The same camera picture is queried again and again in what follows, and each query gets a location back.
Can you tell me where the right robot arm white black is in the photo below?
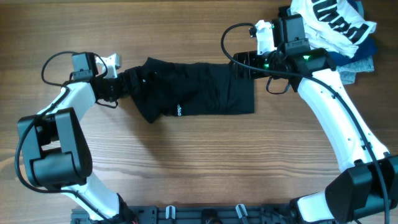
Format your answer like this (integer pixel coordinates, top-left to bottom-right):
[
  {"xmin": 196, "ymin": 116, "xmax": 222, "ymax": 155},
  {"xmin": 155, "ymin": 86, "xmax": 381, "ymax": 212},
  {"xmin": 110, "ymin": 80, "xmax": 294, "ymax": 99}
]
[{"xmin": 230, "ymin": 49, "xmax": 397, "ymax": 223}]

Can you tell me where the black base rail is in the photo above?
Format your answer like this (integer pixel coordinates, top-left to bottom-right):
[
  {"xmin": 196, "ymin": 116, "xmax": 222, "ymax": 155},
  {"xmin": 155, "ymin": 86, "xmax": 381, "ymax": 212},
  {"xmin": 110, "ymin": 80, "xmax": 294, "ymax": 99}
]
[{"xmin": 70, "ymin": 203, "xmax": 336, "ymax": 224}]

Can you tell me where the white t-shirt black lettering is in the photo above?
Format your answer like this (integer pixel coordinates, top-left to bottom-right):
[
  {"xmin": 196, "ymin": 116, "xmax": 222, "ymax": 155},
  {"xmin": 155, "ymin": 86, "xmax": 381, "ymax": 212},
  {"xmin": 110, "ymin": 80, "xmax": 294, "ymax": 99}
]
[{"xmin": 290, "ymin": 0, "xmax": 377, "ymax": 58}]

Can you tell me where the navy blue folded garment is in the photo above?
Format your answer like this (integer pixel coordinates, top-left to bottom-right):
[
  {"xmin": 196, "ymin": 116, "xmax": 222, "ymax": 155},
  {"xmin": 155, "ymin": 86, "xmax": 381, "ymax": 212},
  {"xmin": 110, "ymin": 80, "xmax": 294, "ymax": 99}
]
[{"xmin": 329, "ymin": 0, "xmax": 378, "ymax": 66}]

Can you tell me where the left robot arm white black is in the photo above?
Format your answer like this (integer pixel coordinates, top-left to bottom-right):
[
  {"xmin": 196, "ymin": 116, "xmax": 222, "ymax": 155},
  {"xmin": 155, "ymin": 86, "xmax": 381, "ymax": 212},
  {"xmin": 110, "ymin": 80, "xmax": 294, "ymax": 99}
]
[{"xmin": 14, "ymin": 77, "xmax": 137, "ymax": 223}]

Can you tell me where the grey denim folded garment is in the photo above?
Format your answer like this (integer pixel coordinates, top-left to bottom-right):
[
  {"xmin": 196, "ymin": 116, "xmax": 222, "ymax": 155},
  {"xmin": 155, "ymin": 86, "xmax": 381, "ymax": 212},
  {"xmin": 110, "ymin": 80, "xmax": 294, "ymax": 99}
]
[{"xmin": 336, "ymin": 56, "xmax": 374, "ymax": 85}]

